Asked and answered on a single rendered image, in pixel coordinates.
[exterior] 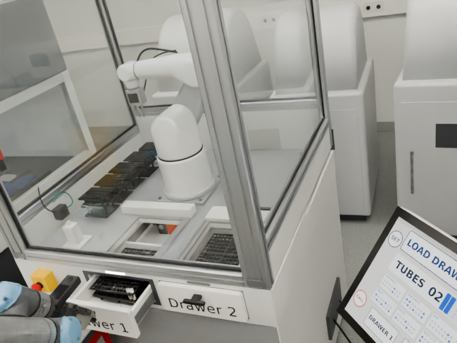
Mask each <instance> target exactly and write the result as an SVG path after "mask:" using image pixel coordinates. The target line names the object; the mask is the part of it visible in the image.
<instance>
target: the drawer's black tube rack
mask: <svg viewBox="0 0 457 343"><path fill-rule="evenodd" d="M102 280H103V281H102ZM96 283H97V284H96ZM94 284H95V285H101V286H107V287H113V288H114V287H115V288H120V289H126V288H130V289H131V288H133V290H134V291H136V292H135V296H136V300H133V299H129V296H128V295H123V294H118V293H110V292H105V291H95V292H94V293H93V294H92V295H93V297H100V298H101V299H103V298H104V299H112V300H117V301H118V302H120V301H125V302H130V303H134V304H135V302H136V301H137V300H138V299H139V297H140V296H141V294H142V293H143V292H144V291H145V289H146V288H147V287H148V285H149V284H150V283H149V282H148V281H142V280H132V279H127V278H117V277H111V276H107V277H106V276H102V275H100V277H99V278H98V279H97V280H96V281H95V283H94Z"/></svg>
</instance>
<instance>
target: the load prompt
mask: <svg viewBox="0 0 457 343"><path fill-rule="evenodd" d="M399 249H401V250H402V251H403V252H404V253H406V254H407V255H409V256H410V257H411V258H412V259H414V260H415V261H417V262H418V263H419V264H420V265H422V266H423V267H425V268H426V269H427V270H429V271H430V272H432V273H433V274H434V275H435V276H437V277H438V278H440V279H441V280H442V281H444V282H445V283H446V284H448V285H449V286H451V287H452V288H453V289H454V290H456V291H457V260H455V259H454V258H453V257H451V256H449V255H448V254H447V253H445V252H443V251H442V250H441V249H439V248H437V247H436V246H435V245H433V244H431V243H430V242H429V241H427V240H425V239H424V238H423V237H421V236H420V235H418V234H417V233H415V232H414V231H412V230H410V232H409V233H408V235H407V237H406V238H405V240H404V242H403V243H402V245H401V247H400V248H399Z"/></svg>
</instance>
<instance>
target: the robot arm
mask: <svg viewBox="0 0 457 343"><path fill-rule="evenodd" d="M80 283H81V280H80V277H79V276H72V275H66V277H65V278H64V279H63V280H62V281H61V283H60V284H59V285H58V286H57V287H56V288H55V290H53V292H52V293H51V294H50V295H49V294H47V293H44V292H41V291H38V290H35V289H31V288H29V287H25V286H22V285H20V284H18V283H14V282H8V281H2V282H0V343H79V342H80V339H81V336H82V330H85V329H86V328H87V327H88V324H89V322H90V320H91V318H92V317H96V314H95V313H94V312H93V311H92V310H90V309H88V308H83V307H80V306H78V305H77V304H74V303H71V302H68V301H67V300H68V298H69V297H70V296H71V294H72V293H73V292H74V291H75V290H76V289H77V287H78V286H79V285H80Z"/></svg>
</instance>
